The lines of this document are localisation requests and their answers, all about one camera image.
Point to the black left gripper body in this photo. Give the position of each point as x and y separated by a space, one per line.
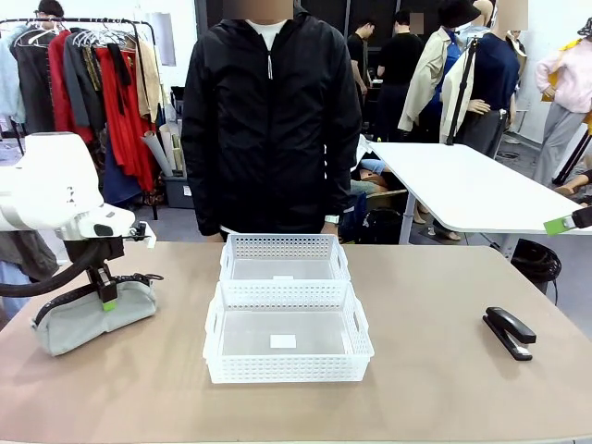
110 250

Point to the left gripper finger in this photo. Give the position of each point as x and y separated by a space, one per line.
91 276
106 290

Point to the grey pencil pouch black zipper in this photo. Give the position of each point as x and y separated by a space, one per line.
83 324

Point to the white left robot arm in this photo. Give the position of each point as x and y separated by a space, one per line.
46 176

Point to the person's left forearm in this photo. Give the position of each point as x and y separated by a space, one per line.
344 185

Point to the person's right forearm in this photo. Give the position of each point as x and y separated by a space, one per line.
201 194

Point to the person's left hand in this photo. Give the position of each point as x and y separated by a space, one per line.
330 229

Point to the grey draped garment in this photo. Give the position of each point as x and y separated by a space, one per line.
28 254

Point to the black tripod legs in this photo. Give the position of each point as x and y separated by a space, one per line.
573 157

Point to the navy blue hanging garment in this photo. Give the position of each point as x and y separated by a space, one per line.
118 180

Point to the light blue draped fabric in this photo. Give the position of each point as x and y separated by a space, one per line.
14 291

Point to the grey storage bin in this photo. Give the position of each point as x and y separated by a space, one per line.
178 192

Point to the white table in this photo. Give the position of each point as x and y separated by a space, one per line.
472 185

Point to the grey paper roll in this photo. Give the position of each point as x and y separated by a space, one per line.
157 152

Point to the red hanging dress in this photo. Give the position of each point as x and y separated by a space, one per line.
127 139

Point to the black stapler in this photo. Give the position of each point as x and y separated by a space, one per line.
509 324

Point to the beige paper roll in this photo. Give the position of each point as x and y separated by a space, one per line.
173 148

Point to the mannequin pink top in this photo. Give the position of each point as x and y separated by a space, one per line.
566 92

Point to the mannequin navy top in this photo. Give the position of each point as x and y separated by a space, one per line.
497 74

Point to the red hanging jacket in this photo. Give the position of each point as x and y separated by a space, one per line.
62 92

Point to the grey hanging jacket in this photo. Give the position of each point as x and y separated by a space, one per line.
81 88

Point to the beige hanging garment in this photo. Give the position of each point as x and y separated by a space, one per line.
150 83

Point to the dark grey hanging garment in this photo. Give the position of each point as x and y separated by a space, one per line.
34 88

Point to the white perforated plastic basket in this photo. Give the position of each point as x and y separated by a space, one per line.
287 289
287 370

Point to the black backpack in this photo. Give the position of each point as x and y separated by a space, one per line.
381 226

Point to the person in black jacket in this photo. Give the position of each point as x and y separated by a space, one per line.
268 139

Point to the black clothes rack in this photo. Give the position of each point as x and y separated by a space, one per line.
139 55

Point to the mannequin beige coat black hat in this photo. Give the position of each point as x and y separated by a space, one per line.
427 78

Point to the seated background person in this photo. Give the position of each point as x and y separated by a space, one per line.
370 173

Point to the light blue hanging garment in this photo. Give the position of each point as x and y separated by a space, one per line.
9 78

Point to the background person black clothes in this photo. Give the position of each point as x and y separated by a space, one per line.
400 78

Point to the white wrist watch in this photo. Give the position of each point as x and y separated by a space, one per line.
331 219

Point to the background person black tee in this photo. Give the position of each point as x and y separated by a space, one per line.
358 55

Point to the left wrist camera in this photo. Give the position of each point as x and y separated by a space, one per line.
139 230

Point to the white wall poster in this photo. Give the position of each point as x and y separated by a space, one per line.
166 39

